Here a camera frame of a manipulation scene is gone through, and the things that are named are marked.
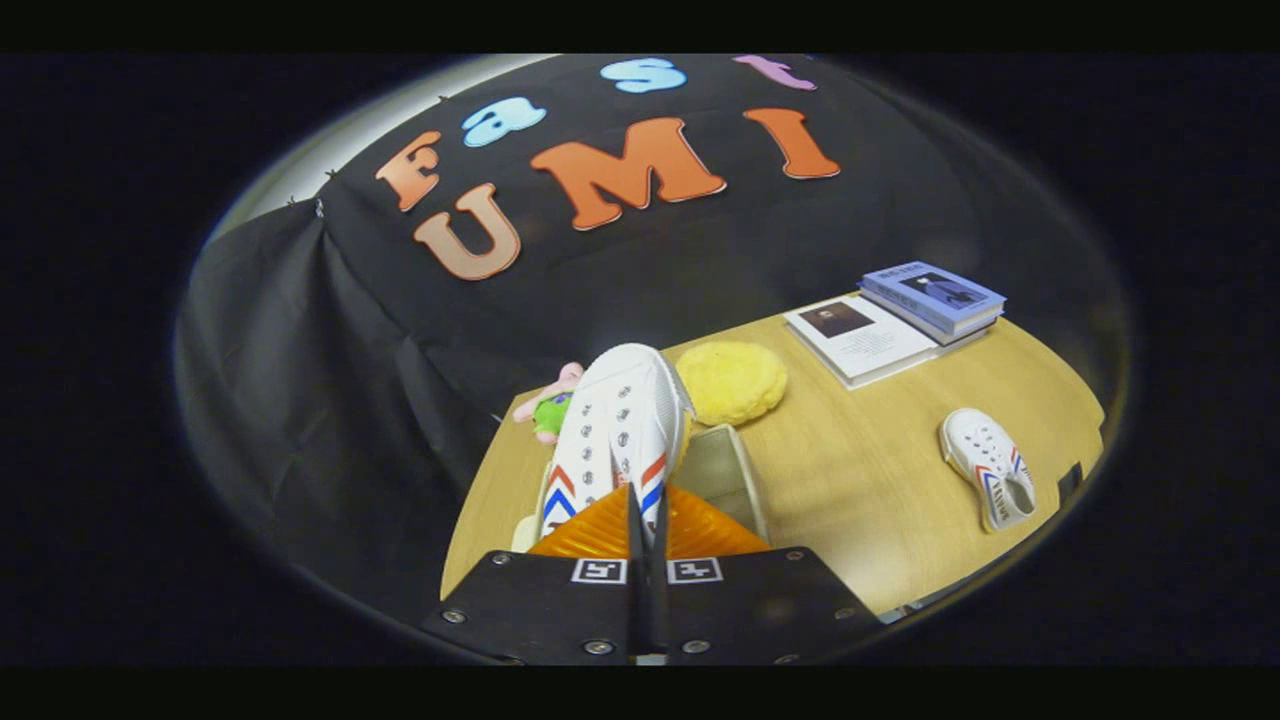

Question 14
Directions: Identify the pink plush toy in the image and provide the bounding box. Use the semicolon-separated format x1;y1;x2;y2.
512;362;586;444

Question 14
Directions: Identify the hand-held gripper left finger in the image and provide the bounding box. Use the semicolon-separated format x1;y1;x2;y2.
420;485;646;666

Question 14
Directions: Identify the white striped sneaker shoe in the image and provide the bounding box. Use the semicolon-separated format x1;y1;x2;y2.
938;407;1038;533
535;343;696;551

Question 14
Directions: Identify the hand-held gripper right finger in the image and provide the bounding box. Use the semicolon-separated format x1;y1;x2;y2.
650;485;883;666

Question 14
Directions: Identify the beige fabric storage box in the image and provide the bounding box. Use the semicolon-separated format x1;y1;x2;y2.
510;423;771;556

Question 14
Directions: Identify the yellow fluffy ball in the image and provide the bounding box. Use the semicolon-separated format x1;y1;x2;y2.
675;340;789;428

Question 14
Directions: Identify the white book with portrait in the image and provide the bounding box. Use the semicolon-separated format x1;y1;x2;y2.
783;295;941;391

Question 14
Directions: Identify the blue book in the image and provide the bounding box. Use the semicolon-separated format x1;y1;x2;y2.
857;260;1008;346

